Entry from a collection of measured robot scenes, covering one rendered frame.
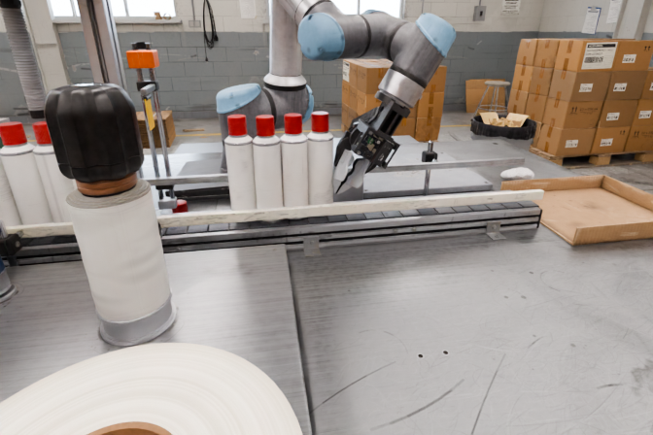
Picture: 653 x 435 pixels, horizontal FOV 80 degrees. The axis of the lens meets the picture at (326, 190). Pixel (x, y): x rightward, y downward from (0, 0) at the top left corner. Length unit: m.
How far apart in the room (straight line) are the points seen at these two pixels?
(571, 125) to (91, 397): 4.10
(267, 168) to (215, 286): 0.24
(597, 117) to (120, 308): 4.17
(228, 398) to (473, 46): 6.70
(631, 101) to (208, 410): 4.45
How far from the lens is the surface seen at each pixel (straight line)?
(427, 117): 4.21
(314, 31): 0.69
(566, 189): 1.22
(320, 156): 0.74
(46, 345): 0.61
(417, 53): 0.72
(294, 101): 1.09
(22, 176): 0.84
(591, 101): 4.26
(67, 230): 0.82
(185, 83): 6.20
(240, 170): 0.74
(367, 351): 0.57
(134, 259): 0.49
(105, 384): 0.31
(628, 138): 4.69
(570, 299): 0.76
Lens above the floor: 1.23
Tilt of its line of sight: 22 degrees down
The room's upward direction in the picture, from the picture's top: straight up
